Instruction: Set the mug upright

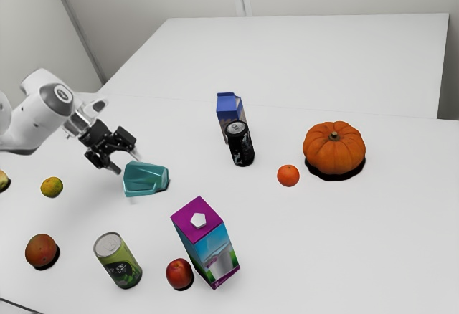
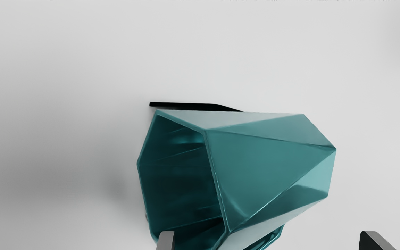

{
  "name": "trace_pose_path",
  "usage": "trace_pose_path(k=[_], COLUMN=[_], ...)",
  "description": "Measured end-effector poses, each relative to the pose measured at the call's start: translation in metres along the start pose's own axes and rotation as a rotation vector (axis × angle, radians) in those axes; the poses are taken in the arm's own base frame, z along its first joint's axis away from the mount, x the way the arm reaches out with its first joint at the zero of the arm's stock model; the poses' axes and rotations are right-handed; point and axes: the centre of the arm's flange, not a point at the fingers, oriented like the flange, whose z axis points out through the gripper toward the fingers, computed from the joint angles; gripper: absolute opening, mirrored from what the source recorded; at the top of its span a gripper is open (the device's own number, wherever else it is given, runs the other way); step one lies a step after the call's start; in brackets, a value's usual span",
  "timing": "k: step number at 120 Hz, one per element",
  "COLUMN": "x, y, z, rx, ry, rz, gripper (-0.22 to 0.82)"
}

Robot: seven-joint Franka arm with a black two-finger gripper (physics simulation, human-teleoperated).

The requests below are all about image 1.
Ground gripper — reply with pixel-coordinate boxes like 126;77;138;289
77;118;141;176

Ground teal faceted mug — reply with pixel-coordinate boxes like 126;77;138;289
122;160;171;198

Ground yellow-green citrus fruit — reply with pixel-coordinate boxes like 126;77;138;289
39;176;64;199

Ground green drink can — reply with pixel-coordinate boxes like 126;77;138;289
93;232;143;290

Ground purple-topped milk carton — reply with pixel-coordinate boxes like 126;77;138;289
169;195;240;291

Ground blue gable-top carton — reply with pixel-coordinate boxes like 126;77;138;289
216;92;248;146

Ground black drink can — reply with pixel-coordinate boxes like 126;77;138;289
224;120;256;168

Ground red-orange round fruit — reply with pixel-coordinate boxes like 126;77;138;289
24;233;57;267

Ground red apple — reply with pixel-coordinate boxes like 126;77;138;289
165;258;195;290

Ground small orange tangerine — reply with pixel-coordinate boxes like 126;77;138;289
276;164;301;187

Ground orange pumpkin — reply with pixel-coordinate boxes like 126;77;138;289
302;120;367;176

